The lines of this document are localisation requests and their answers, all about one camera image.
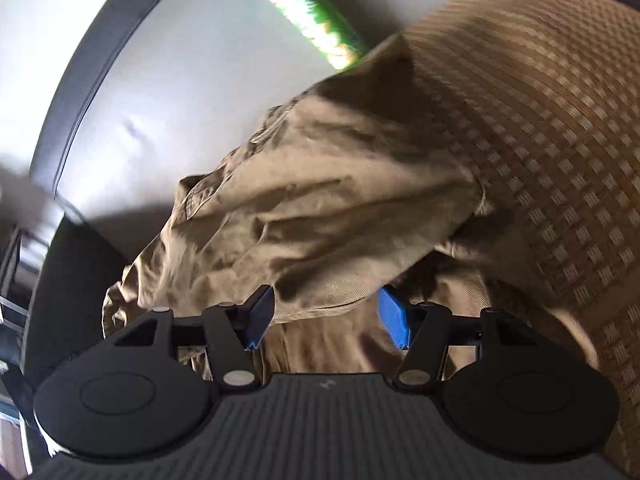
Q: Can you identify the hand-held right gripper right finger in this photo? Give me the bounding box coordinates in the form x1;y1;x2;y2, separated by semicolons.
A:
379;285;538;390

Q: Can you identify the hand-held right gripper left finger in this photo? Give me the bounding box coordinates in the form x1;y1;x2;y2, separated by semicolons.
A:
112;284;276;392

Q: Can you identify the tan corduroy jacket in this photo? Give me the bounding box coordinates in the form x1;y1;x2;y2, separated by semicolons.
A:
102;35;601;376

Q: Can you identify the black metal side table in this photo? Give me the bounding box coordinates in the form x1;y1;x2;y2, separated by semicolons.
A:
0;225;51;341

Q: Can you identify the grey sofa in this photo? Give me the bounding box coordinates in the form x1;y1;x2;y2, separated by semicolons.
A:
20;0;640;411

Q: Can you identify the brown woven mat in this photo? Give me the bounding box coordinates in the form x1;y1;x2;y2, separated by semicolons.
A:
400;0;640;480

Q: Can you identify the green chips can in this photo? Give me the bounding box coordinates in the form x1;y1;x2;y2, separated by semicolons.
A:
252;0;368;72

